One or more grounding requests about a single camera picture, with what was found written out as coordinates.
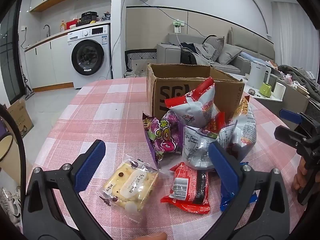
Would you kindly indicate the grey sofa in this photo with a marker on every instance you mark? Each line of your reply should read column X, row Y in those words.
column 170, row 52

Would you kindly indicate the green cup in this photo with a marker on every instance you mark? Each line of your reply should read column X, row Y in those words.
column 265, row 90

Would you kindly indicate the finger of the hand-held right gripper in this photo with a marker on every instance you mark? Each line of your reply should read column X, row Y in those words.
column 290, row 136
column 290, row 116

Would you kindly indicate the marble coffee table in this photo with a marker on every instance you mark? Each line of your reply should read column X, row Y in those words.
column 287, row 102

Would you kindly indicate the beige round container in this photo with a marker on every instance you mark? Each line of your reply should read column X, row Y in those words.
column 12, row 162

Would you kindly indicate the yellow soap bottle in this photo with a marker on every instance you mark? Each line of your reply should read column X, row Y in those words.
column 62, row 26

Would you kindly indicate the silver noodle snack bag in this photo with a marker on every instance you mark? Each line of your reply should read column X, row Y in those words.
column 246, row 130

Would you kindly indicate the grey sofa pillow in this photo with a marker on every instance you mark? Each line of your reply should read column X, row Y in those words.
column 215, row 47
column 228, row 55

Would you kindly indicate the person's left hand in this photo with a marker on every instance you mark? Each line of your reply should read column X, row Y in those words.
column 153, row 236

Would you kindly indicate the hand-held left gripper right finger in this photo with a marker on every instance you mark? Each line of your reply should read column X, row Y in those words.
column 223, row 166

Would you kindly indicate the black pressure cooker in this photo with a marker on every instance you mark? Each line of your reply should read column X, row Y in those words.
column 89, row 17

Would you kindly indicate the person's right hand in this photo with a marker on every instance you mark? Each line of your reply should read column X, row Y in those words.
column 298, row 182

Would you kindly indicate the purple candy bag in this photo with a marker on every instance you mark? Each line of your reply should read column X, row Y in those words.
column 162, row 137

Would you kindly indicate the small red snack packet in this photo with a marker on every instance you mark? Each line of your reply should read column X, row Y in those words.
column 215, row 123

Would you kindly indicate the red silver chip bag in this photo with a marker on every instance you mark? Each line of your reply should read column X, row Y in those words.
column 197, row 147

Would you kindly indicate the red storage box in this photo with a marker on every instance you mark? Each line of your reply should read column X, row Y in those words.
column 72, row 24

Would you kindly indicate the pile of clothes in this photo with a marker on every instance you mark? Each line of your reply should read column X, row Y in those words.
column 192, row 52

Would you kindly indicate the clear yellow cake packet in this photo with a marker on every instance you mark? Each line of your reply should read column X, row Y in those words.
column 127, row 187

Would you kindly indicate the printed floor cardboard box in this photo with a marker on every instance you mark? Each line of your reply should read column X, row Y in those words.
column 20, row 120

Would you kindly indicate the white power strip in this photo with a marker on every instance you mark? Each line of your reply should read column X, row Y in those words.
column 178, row 26

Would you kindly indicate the red grey chip bag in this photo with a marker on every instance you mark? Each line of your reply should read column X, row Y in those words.
column 197, row 107

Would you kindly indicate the white kitchen counter cabinets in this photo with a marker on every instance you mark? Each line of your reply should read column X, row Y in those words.
column 50, row 62

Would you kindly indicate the brown cardboard box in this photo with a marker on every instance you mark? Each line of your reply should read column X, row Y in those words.
column 160, row 97

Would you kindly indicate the purple white snack packet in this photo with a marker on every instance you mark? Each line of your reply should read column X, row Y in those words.
column 172, row 117

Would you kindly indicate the white washing machine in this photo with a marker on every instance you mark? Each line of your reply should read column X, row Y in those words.
column 87, row 55

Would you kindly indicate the kitchen faucet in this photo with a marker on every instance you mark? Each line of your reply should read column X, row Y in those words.
column 47, row 28

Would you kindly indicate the white cup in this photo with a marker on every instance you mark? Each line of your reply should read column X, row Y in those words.
column 278, row 90

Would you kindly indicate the grey jacket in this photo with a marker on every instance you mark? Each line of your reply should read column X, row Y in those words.
column 297, row 77

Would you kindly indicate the dark glass balcony door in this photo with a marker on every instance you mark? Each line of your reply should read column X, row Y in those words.
column 8, row 60

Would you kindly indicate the white sneakers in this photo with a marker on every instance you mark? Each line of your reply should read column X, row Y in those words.
column 10, row 205

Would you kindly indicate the red barcode snack packet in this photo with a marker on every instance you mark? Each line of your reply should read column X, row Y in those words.
column 185, row 187

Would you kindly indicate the blue cookie packet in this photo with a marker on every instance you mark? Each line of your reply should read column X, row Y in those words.
column 226, row 202

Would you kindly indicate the white crumpled plastic bag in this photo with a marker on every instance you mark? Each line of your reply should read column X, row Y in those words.
column 135, row 73

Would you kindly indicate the white electric kettle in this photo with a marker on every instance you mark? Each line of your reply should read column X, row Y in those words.
column 258, row 75

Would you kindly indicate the pink checked tablecloth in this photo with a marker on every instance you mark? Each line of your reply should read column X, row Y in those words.
column 112, row 110

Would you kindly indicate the black white patterned basket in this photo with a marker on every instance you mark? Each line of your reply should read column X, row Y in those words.
column 140, row 57

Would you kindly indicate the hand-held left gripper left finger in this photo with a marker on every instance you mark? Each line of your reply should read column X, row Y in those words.
column 92, row 160

